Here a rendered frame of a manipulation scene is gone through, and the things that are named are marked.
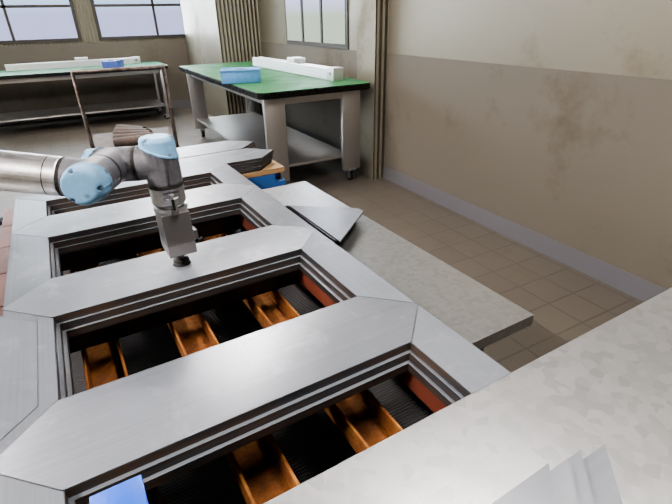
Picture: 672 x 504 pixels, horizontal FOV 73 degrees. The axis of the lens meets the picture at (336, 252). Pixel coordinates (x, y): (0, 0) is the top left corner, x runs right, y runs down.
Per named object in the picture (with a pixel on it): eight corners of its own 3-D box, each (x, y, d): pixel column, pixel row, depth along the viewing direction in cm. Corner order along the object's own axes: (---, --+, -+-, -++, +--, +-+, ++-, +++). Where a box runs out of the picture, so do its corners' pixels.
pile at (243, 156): (251, 148, 238) (250, 136, 235) (284, 166, 207) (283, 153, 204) (82, 174, 203) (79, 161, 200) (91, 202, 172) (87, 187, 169)
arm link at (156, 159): (138, 133, 101) (178, 131, 101) (149, 180, 106) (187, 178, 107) (128, 141, 94) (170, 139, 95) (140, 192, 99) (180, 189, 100)
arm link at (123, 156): (68, 155, 91) (125, 151, 92) (89, 144, 101) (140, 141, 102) (78, 193, 94) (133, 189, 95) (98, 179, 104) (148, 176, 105)
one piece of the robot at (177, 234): (200, 194, 103) (211, 258, 110) (189, 183, 110) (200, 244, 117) (155, 203, 98) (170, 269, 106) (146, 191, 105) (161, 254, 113)
